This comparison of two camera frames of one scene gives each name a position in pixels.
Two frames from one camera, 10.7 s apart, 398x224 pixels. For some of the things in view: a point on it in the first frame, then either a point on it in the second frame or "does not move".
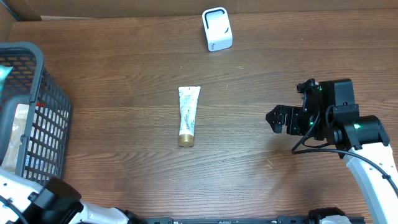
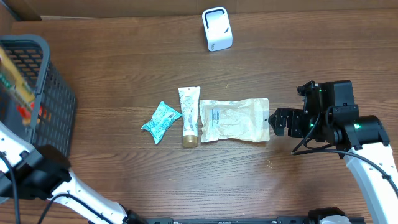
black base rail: (252, 219) does not move
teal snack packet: (4, 71) to (161, 119)
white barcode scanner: (217, 29) does not move
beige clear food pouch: (12, 152) to (247, 119)
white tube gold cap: (188, 100) does not move
